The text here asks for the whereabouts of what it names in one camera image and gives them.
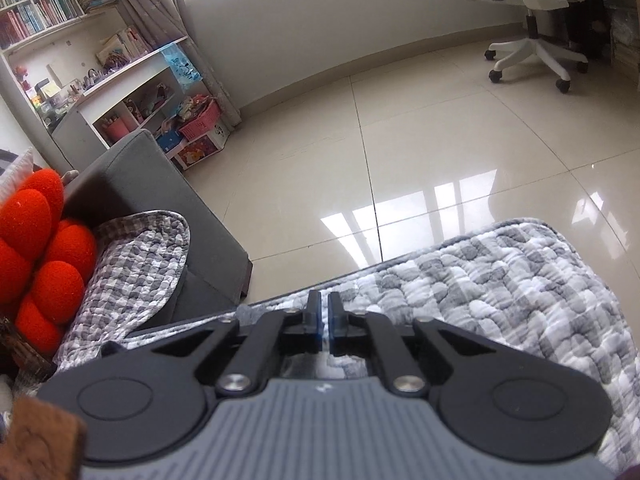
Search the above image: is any stack of bundled books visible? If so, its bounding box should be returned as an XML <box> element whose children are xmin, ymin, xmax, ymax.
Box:
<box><xmin>602</xmin><ymin>0</ymin><xmax>640</xmax><ymax>73</ymax></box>

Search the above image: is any white wall bookshelf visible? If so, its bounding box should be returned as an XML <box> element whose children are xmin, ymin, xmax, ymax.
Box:
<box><xmin>0</xmin><ymin>0</ymin><xmax>121</xmax><ymax>56</ymax></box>

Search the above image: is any grey quilted blanket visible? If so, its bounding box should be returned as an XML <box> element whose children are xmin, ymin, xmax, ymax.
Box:
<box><xmin>52</xmin><ymin>210</ymin><xmax>640</xmax><ymax>476</ymax></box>

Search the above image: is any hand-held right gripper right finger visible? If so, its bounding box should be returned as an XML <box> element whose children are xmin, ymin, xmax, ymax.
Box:
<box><xmin>327</xmin><ymin>291</ymin><xmax>541</xmax><ymax>396</ymax></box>

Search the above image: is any pink storage basket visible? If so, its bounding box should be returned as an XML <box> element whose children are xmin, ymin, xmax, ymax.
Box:
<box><xmin>177</xmin><ymin>99</ymin><xmax>222</xmax><ymax>141</ymax></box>

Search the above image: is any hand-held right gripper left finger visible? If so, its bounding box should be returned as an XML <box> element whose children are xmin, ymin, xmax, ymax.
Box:
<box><xmin>107</xmin><ymin>290</ymin><xmax>322</xmax><ymax>396</ymax></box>

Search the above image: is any white pillow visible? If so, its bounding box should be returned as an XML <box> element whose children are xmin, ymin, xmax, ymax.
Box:
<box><xmin>0</xmin><ymin>147</ymin><xmax>36</xmax><ymax>201</ymax></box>

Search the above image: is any pile of desk trinkets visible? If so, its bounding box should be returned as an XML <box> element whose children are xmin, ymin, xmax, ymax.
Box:
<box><xmin>15</xmin><ymin>25</ymin><xmax>151</xmax><ymax>126</ymax></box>

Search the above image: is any white office chair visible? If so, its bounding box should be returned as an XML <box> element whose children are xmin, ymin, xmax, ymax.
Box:
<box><xmin>448</xmin><ymin>0</ymin><xmax>590</xmax><ymax>93</ymax></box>

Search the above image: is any brown fuzzy cloth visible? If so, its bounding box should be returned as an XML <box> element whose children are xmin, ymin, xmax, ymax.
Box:
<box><xmin>0</xmin><ymin>395</ymin><xmax>87</xmax><ymax>480</ymax></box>

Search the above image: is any printed storage box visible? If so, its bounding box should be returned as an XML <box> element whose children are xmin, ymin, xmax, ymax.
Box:
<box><xmin>172</xmin><ymin>125</ymin><xmax>231</xmax><ymax>171</ymax></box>

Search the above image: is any white desk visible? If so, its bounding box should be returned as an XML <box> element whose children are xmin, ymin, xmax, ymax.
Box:
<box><xmin>50</xmin><ymin>35</ymin><xmax>241</xmax><ymax>171</ymax></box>

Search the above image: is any row of colourful books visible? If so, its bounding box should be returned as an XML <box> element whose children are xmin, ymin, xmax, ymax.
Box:
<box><xmin>0</xmin><ymin>0</ymin><xmax>118</xmax><ymax>48</ymax></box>

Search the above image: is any blue patterned bag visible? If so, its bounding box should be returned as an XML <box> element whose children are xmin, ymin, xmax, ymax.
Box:
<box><xmin>161</xmin><ymin>42</ymin><xmax>205</xmax><ymax>83</ymax></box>

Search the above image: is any orange-red plush cushion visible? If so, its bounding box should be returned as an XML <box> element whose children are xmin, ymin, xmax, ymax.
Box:
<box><xmin>0</xmin><ymin>169</ymin><xmax>98</xmax><ymax>356</ymax></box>

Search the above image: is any grey sofa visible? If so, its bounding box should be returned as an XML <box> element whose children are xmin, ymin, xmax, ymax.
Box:
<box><xmin>62</xmin><ymin>129</ymin><xmax>253</xmax><ymax>333</ymax></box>

